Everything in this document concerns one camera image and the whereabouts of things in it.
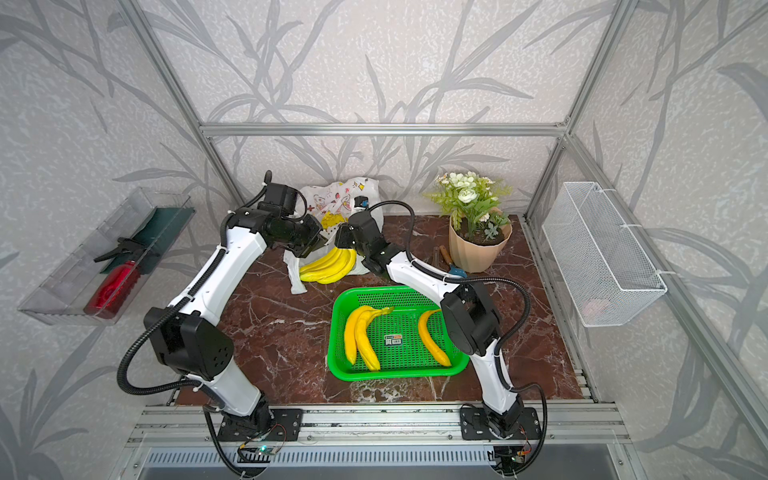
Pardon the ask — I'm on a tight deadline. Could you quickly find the white printed plastic bag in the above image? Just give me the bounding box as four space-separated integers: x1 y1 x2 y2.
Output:
283 177 382 295

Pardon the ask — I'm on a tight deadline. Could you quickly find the yellow banana bunch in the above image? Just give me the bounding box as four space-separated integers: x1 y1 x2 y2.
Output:
299 247 357 284

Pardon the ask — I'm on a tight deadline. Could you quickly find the yellow banana pair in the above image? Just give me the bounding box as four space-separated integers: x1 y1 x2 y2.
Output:
344 305 394 372

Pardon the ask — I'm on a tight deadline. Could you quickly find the orange-yellow single banana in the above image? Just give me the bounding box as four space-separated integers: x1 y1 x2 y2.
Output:
417 309 452 367

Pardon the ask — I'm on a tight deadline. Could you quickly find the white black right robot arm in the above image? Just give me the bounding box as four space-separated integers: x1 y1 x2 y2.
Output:
334 210 531 427

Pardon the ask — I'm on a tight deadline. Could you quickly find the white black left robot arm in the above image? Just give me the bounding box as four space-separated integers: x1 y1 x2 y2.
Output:
145 207 324 422

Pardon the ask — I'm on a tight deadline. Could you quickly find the blue garden hand fork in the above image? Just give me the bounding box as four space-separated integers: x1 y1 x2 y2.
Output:
439 245 467 278

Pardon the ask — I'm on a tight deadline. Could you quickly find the green plastic perforated basket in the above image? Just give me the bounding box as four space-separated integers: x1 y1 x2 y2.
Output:
327 286 469 382

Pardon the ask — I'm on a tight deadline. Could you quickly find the beige plastic flower pot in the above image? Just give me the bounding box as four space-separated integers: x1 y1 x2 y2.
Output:
448 224 512 273

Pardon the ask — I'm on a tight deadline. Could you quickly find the basket barcode label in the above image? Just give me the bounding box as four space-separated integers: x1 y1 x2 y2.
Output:
385 334 403 346

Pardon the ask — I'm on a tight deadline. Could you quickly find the artificial white flower plant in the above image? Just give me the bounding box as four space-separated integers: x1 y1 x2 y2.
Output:
426 171 512 246

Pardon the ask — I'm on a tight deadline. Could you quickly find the dark green cloth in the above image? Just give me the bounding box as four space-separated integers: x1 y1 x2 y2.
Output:
101 207 195 275

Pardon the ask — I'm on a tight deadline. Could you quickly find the red black spray bottle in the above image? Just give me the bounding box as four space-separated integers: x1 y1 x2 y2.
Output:
83 237 146 319

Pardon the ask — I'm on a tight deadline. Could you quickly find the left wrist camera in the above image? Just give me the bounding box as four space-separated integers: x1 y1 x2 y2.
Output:
261 183 299 216

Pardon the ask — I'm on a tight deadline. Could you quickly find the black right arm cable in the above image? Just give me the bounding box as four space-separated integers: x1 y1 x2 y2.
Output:
365 199 550 475

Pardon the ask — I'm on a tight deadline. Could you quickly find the clear plastic wall tray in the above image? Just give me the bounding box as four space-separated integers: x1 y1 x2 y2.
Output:
18 188 195 326

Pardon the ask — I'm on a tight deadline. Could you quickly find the white wire mesh basket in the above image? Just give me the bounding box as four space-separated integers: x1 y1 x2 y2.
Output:
543 181 668 328

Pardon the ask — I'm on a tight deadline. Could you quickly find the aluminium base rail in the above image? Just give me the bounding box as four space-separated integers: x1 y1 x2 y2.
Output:
107 400 649 480

